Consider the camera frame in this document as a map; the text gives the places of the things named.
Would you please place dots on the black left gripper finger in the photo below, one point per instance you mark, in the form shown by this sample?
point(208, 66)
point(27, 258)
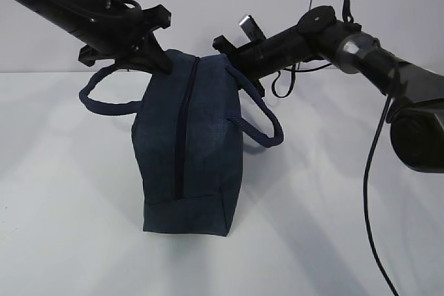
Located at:
point(138, 61)
point(154, 57)

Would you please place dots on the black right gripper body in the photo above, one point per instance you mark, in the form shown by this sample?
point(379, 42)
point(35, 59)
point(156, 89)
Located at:
point(223, 46)

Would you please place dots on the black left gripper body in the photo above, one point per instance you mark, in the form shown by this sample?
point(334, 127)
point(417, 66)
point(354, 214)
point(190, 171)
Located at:
point(124, 39)

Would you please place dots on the dark blue lunch bag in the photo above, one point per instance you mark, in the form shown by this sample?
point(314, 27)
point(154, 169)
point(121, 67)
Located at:
point(188, 141)

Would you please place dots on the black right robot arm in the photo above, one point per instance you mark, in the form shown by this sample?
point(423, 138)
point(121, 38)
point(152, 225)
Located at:
point(416, 112)

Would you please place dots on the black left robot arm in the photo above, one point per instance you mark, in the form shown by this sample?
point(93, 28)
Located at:
point(86, 20)

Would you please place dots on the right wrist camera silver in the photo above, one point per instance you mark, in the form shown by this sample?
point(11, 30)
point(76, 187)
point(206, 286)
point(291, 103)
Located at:
point(251, 29)

